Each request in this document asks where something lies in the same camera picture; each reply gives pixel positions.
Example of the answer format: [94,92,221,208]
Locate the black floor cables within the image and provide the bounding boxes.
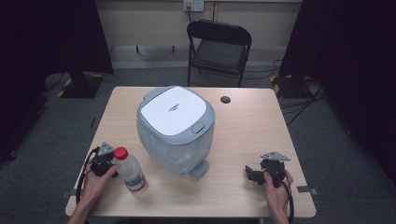
[242,58,328,127]

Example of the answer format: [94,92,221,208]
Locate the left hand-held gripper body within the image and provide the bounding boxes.
[90,142,118,177]

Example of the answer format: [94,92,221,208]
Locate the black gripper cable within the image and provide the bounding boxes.
[274,173,295,224]
[75,147,100,207]

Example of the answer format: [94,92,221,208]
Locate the black folding chair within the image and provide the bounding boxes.
[186,19,253,89]

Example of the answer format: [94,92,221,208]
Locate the person's left hand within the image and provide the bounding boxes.
[81,161,118,204]

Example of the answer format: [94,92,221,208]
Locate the white wall socket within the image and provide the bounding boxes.
[183,0,205,13]

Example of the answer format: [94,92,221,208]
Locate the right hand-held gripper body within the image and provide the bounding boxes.
[260,150,291,189]

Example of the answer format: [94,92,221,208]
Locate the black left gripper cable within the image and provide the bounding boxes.
[75,147,100,207]

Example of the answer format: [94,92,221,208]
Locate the clear bottle with red cap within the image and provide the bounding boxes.
[113,146,149,193]

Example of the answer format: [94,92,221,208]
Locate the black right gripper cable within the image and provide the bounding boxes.
[274,173,295,224]

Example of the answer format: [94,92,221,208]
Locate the person's right hand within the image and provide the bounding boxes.
[263,169,294,217]

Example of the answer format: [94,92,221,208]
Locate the blue-grey pedal trash can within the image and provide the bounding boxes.
[136,85,216,179]

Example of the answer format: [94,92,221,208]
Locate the black stand base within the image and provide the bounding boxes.
[56,72,106,100]
[270,74,314,100]

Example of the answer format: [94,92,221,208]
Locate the grey table bracket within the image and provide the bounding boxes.
[60,189,78,200]
[296,185,319,196]

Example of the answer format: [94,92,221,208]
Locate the dark curtain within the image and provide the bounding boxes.
[0,0,115,94]
[277,0,396,185]

